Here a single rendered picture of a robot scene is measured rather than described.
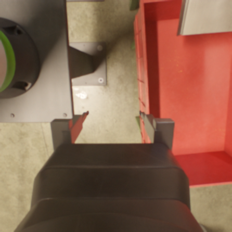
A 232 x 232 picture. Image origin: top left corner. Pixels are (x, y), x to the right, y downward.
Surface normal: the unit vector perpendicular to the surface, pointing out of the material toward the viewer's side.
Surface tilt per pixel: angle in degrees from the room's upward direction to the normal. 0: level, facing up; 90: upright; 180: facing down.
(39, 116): 0
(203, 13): 30
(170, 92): 0
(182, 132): 0
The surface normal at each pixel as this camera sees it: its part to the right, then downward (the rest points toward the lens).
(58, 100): 0.00, 0.28
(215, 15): 0.04, 0.72
